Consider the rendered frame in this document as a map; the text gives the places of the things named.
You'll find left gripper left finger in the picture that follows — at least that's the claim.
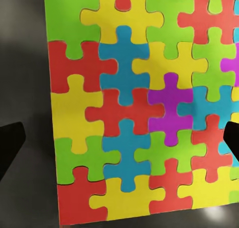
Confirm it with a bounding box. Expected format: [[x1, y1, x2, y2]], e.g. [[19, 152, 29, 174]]
[[0, 121, 26, 181]]

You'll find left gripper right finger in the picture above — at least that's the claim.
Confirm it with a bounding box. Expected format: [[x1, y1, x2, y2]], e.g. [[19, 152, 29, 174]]
[[223, 121, 239, 162]]

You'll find jigsaw puzzle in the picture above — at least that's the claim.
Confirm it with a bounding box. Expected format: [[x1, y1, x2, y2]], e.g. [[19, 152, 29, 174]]
[[44, 0, 239, 227]]

